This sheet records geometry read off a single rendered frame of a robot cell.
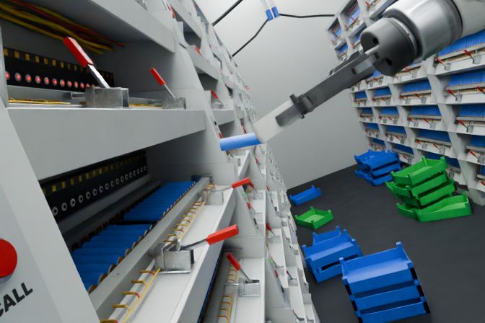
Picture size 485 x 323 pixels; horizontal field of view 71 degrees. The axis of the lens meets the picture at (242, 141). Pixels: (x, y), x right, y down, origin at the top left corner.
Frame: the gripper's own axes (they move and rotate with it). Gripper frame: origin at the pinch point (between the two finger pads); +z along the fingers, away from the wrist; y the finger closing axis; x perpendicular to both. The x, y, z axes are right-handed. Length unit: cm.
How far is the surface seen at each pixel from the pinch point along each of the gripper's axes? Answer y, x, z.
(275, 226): 99, -43, 25
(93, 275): -18.6, -1.8, 23.1
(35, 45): 8.7, 33.9, 27.3
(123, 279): -20.2, -3.4, 19.8
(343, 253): 147, -93, 8
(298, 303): 70, -63, 29
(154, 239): -10.6, -3.2, 19.9
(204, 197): 12.5, -4.9, 18.7
